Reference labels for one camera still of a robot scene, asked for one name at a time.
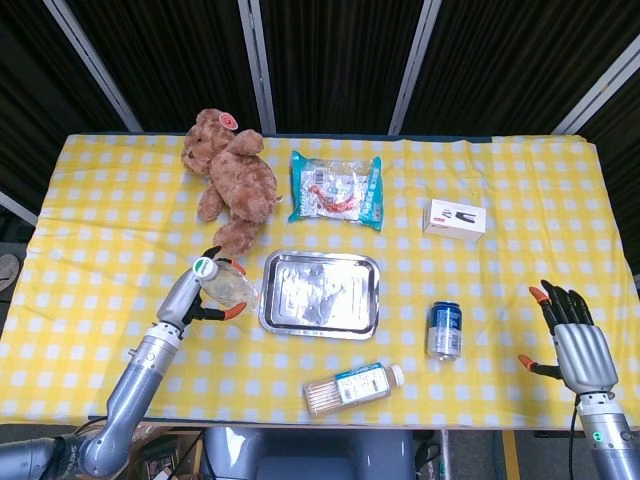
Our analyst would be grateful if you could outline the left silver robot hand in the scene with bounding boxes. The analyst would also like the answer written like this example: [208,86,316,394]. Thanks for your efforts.
[155,245,249,341]

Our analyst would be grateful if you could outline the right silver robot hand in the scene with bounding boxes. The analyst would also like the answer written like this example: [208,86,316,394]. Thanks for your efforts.
[517,279,619,396]

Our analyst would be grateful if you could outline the clear bottle green cap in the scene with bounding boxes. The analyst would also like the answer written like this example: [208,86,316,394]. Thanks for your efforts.
[193,256,261,311]

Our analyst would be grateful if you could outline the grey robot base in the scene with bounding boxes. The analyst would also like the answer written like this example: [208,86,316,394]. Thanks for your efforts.
[199,427,417,480]

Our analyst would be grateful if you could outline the silver metal tray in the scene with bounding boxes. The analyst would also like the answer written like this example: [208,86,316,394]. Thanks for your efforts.
[258,250,382,342]

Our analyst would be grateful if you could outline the beige drink bottle white cap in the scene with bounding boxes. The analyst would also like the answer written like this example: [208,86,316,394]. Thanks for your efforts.
[303,362,406,418]

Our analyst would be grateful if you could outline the yellow white checkered tablecloth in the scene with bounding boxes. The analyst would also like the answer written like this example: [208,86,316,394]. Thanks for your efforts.
[0,130,640,431]

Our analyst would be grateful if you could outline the brown teddy bear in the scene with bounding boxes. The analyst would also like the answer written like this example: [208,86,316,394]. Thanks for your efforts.
[180,108,284,258]

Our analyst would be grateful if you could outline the blue silver drink can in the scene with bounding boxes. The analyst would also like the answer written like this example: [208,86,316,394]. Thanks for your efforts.
[425,300,463,361]

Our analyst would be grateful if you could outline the brown cardboard box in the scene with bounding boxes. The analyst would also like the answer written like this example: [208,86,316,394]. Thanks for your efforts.
[127,424,204,480]

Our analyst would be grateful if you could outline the grey shoe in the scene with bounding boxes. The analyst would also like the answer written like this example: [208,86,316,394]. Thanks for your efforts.
[0,253,20,294]

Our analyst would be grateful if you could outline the white stapler box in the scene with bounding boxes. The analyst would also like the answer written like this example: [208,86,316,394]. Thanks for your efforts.
[421,198,488,243]

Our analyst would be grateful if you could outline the teal instant noodle packet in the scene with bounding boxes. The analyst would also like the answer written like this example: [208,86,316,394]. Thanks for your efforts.
[287,150,385,232]

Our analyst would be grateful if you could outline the black cable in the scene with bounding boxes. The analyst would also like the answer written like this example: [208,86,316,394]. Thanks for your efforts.
[567,394,581,480]

